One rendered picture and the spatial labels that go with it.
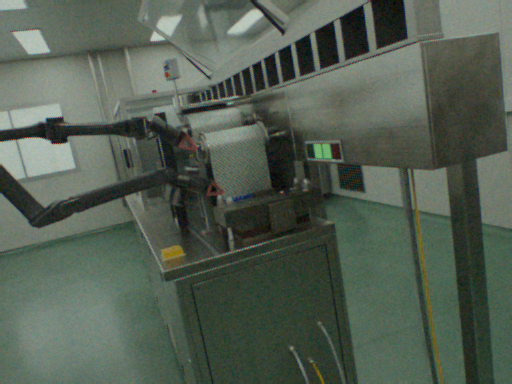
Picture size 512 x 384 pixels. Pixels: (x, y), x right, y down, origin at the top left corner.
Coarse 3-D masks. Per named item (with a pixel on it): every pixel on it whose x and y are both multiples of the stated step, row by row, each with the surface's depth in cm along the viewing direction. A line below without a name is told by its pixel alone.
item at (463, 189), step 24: (312, 168) 197; (456, 168) 113; (456, 192) 115; (456, 216) 117; (480, 216) 116; (456, 240) 119; (480, 240) 117; (456, 264) 121; (480, 264) 118; (480, 288) 119; (480, 312) 120; (480, 336) 121; (480, 360) 122
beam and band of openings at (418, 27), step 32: (352, 0) 113; (384, 0) 109; (416, 0) 94; (288, 32) 151; (320, 32) 136; (352, 32) 123; (384, 32) 110; (416, 32) 95; (256, 64) 191; (288, 64) 166; (320, 64) 138; (224, 96) 251
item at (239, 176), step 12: (240, 156) 170; (252, 156) 172; (264, 156) 173; (216, 168) 167; (228, 168) 168; (240, 168) 170; (252, 168) 172; (264, 168) 174; (216, 180) 167; (228, 180) 169; (240, 180) 171; (252, 180) 173; (264, 180) 175; (228, 192) 170; (240, 192) 171; (252, 192) 173
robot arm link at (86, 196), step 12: (168, 168) 155; (132, 180) 148; (144, 180) 150; (156, 180) 152; (168, 180) 155; (84, 192) 139; (96, 192) 139; (108, 192) 142; (120, 192) 145; (132, 192) 148; (72, 204) 132; (84, 204) 136; (96, 204) 139
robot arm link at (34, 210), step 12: (0, 168) 122; (0, 180) 122; (12, 180) 124; (0, 192) 124; (12, 192) 123; (24, 192) 126; (12, 204) 125; (24, 204) 126; (36, 204) 128; (60, 204) 131; (24, 216) 129; (36, 216) 127; (48, 216) 129; (60, 216) 131
